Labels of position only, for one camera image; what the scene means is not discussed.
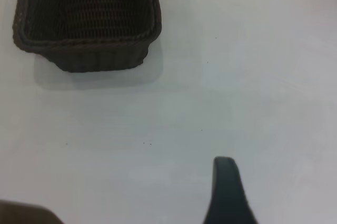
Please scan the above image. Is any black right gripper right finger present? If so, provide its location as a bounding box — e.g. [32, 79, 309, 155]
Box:
[202, 156, 261, 224]

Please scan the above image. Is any dark brown woven basket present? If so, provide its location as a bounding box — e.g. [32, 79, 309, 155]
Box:
[12, 0, 163, 73]

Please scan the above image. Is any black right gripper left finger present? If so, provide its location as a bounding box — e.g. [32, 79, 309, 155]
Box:
[0, 199, 64, 224]

